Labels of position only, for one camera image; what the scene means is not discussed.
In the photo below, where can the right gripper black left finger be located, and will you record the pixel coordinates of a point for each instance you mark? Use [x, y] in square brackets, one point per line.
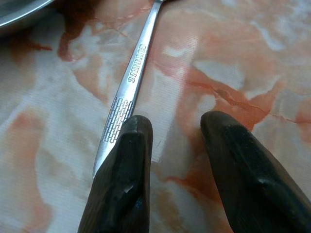
[121, 184]

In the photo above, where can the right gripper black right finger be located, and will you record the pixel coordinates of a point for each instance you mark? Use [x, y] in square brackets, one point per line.
[250, 184]

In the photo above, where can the round steel plate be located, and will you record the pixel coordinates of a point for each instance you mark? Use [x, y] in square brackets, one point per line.
[17, 12]

